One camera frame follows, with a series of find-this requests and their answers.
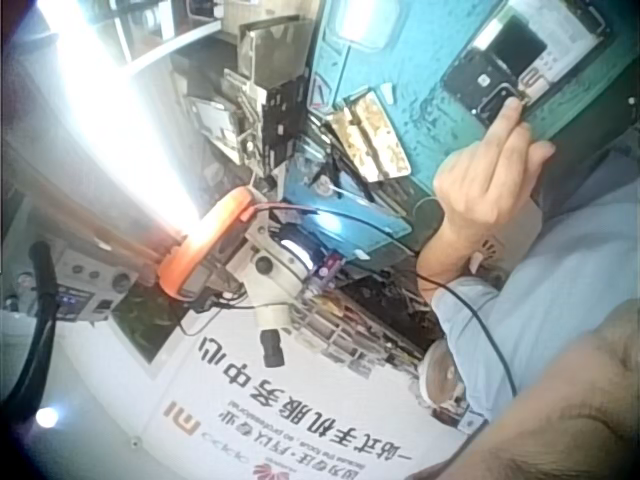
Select person's left hand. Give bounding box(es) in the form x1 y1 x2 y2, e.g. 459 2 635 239
432 97 556 237

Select black opened smartphone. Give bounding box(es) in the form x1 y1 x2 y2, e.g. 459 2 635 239
442 14 549 126

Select teal repair mat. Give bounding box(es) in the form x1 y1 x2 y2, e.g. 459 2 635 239
304 0 640 196

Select clear box of gold parts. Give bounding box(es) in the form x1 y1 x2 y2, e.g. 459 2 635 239
327 89 412 184

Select blue work tray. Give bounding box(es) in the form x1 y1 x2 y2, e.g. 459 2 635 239
284 144 416 259

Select grey parts organizer tray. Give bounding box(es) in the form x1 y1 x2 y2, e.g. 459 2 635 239
294 284 432 384

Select tape roll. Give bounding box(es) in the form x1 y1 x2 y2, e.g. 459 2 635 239
417 339 470 407

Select heap of circuit boards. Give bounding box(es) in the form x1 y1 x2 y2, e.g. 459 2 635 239
169 14 314 176

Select white microscope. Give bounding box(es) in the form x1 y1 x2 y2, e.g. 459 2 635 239
224 219 329 369

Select orange multimeter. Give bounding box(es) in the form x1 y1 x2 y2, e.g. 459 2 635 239
157 187 256 301

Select white printed banner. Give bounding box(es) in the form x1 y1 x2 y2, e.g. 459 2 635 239
139 299 471 480

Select grey soldering station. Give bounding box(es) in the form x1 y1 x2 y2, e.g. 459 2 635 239
49 244 141 324

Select white phone frame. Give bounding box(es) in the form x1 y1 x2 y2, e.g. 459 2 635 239
469 0 614 96

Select thin black cable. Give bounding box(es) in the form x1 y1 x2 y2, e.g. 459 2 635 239
414 269 519 401

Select white wall shelf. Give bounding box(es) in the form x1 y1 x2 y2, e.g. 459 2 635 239
94 0 226 79

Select black hose handle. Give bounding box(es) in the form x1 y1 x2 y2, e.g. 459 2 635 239
0 241 62 406

